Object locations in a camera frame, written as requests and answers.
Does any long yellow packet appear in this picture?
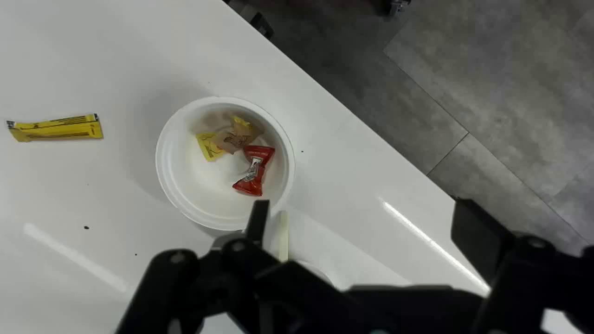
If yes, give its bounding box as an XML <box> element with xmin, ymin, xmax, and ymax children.
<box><xmin>5</xmin><ymin>111</ymin><xmax>105</xmax><ymax>143</ymax></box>

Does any tan candy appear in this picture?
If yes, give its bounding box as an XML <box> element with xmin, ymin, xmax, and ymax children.
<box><xmin>205</xmin><ymin>111</ymin><xmax>265</xmax><ymax>154</ymax></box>

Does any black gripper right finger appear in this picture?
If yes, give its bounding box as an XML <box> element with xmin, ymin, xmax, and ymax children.
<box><xmin>449</xmin><ymin>197</ymin><xmax>594</xmax><ymax>334</ymax></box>

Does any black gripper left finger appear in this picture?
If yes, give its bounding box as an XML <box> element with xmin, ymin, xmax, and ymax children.
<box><xmin>116</xmin><ymin>199</ymin><xmax>293</xmax><ymax>334</ymax></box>

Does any small yellow candy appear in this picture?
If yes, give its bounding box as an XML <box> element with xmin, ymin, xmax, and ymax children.
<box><xmin>194</xmin><ymin>130</ymin><xmax>230</xmax><ymax>163</ymax></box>

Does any white foam bowl plate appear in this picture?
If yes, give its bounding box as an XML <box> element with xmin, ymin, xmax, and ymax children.
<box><xmin>153</xmin><ymin>95</ymin><xmax>296</xmax><ymax>236</ymax></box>

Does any red candy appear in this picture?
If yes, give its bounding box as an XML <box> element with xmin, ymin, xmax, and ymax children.
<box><xmin>231</xmin><ymin>143</ymin><xmax>276</xmax><ymax>199</ymax></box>

